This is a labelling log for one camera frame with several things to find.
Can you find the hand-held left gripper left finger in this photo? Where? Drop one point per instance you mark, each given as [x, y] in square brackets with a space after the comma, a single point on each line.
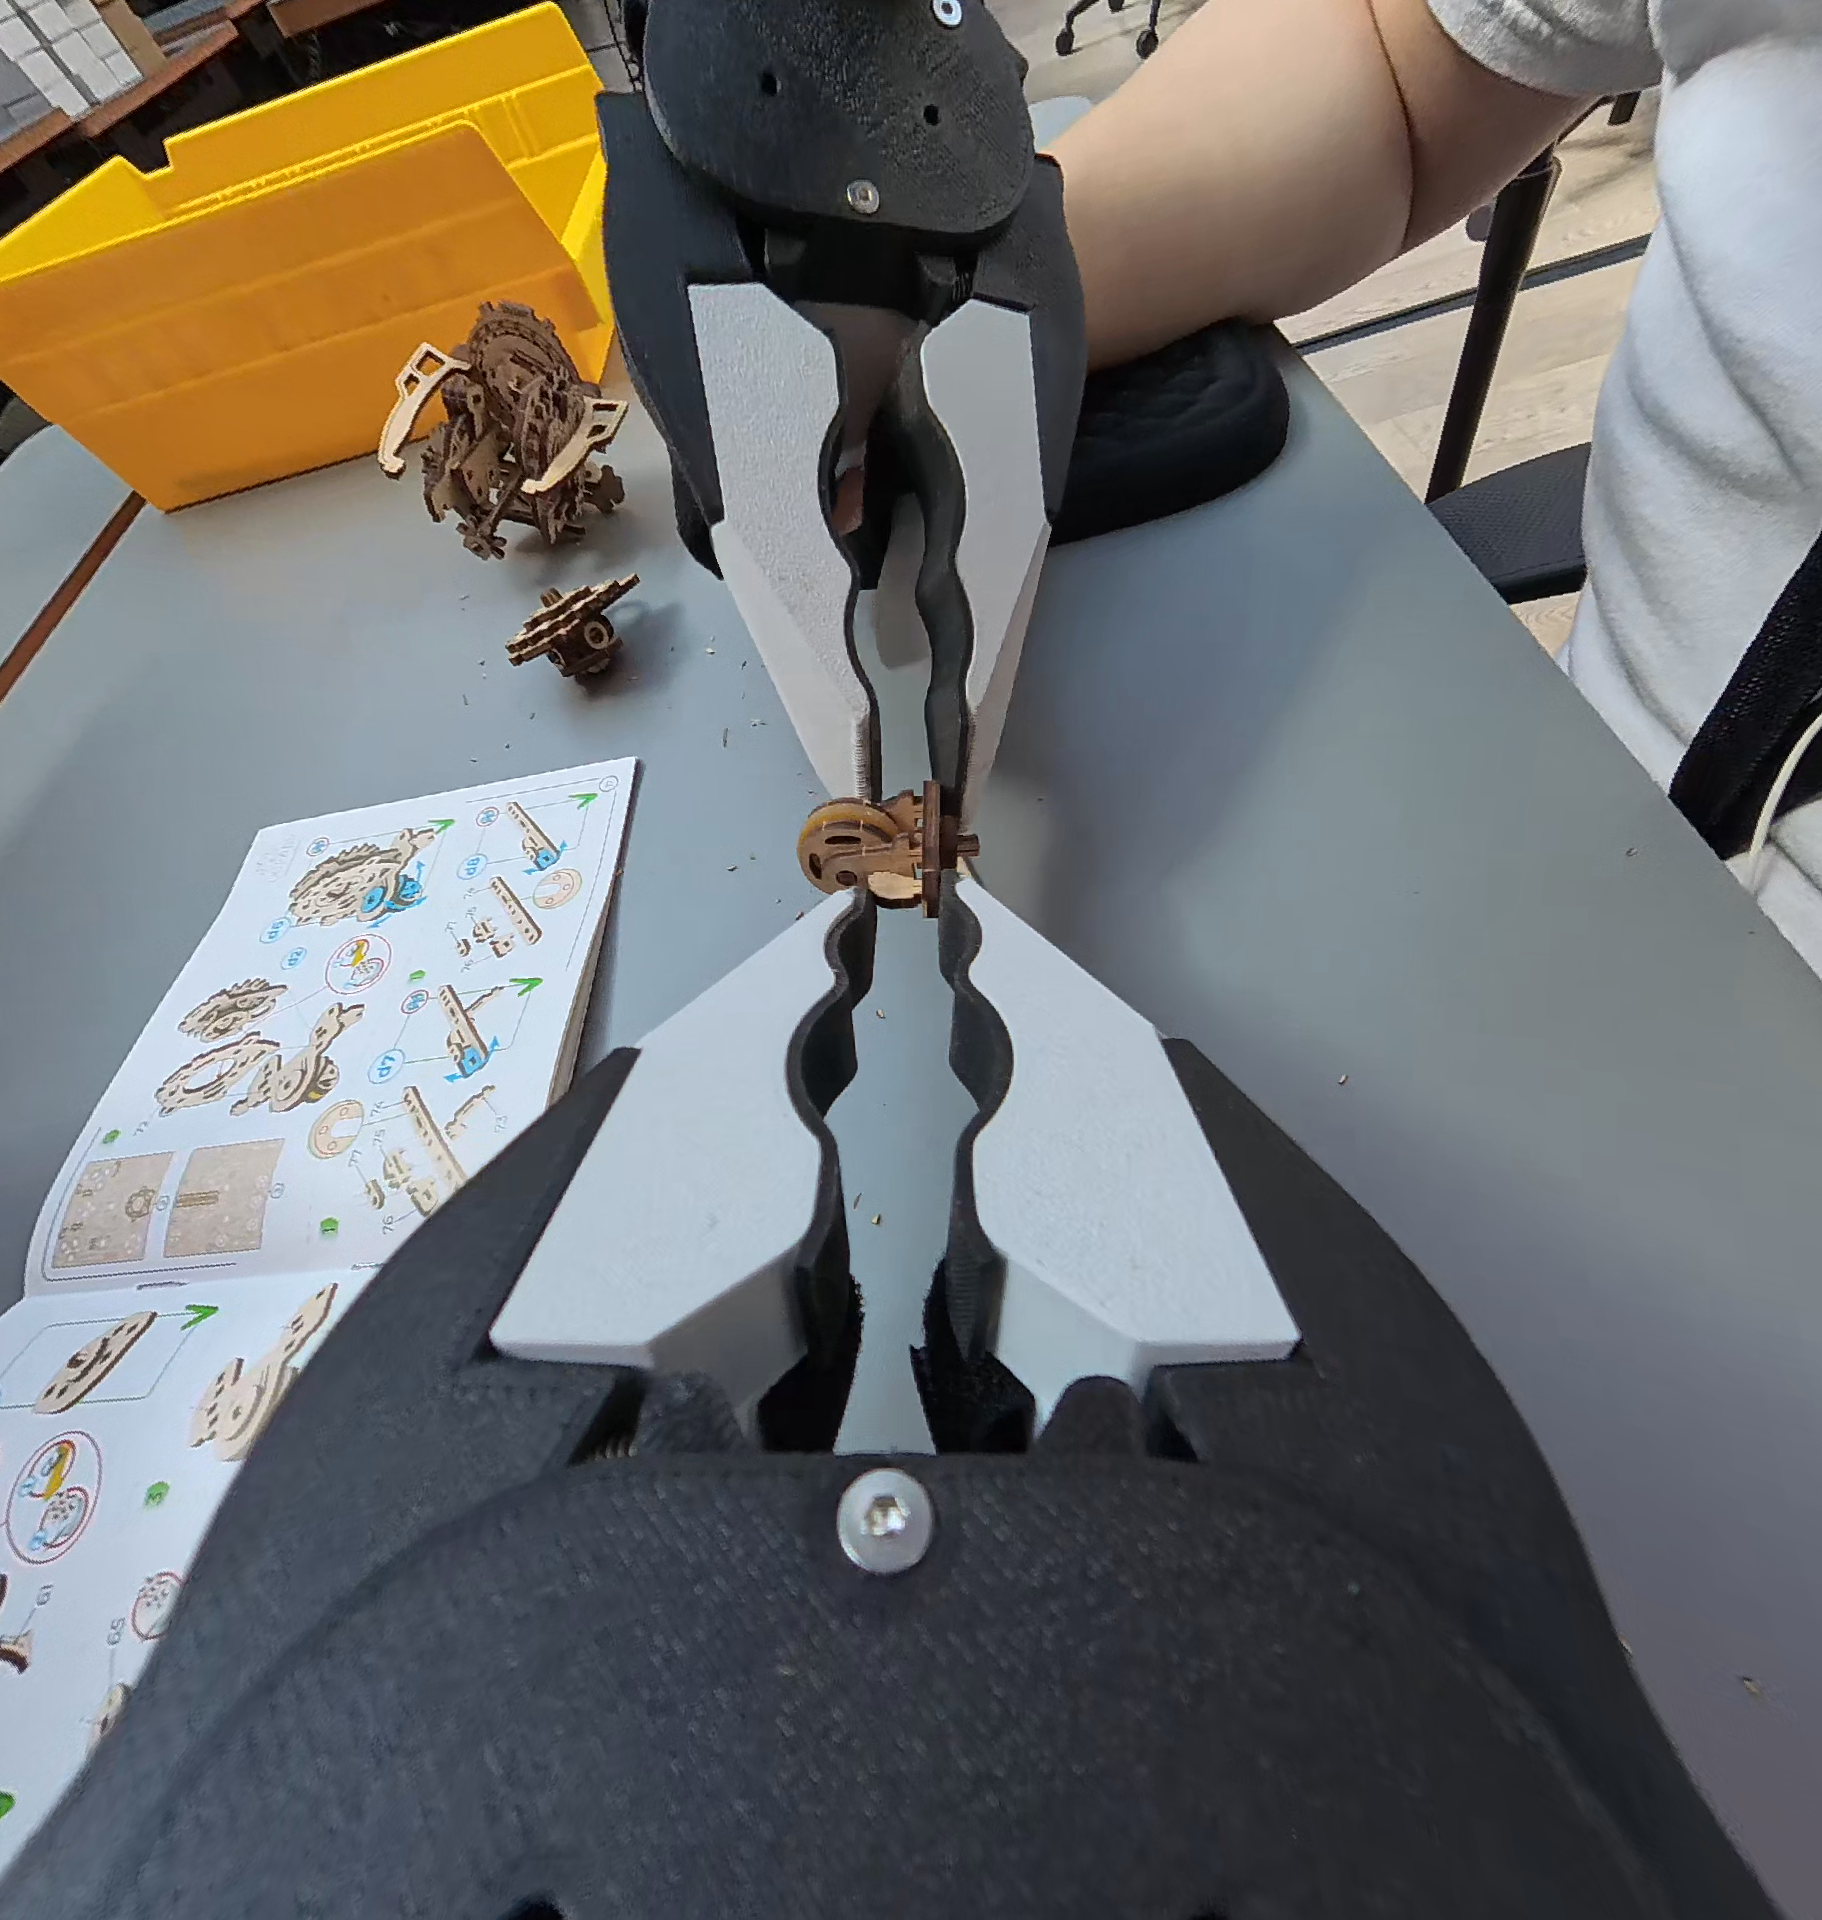
[672, 1186]

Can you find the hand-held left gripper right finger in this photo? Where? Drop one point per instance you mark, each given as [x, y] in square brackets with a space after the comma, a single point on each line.
[1137, 1186]

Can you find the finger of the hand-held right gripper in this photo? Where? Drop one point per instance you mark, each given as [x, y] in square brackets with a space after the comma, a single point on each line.
[769, 450]
[1002, 436]

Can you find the small wooden model assembly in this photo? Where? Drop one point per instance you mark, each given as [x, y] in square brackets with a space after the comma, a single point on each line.
[852, 846]

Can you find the person's right forearm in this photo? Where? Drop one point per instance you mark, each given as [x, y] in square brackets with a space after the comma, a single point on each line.
[1257, 180]

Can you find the grey desk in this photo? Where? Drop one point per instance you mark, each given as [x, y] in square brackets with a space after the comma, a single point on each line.
[1301, 750]

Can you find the small wooden gear assembly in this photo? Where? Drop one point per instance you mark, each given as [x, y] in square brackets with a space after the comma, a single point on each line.
[566, 630]

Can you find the open instruction booklet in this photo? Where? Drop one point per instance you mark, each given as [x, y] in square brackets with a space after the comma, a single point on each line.
[401, 975]

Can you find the yellow plastic bin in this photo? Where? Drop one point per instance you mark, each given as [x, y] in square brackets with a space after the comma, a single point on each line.
[251, 301]

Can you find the person's white shirt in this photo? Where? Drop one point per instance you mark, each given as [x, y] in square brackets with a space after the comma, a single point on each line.
[1721, 301]

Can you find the stack of white boxes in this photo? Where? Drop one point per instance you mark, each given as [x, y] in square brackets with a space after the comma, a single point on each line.
[42, 45]

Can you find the large wooden model frame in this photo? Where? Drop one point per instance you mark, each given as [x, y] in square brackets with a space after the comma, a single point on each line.
[506, 421]

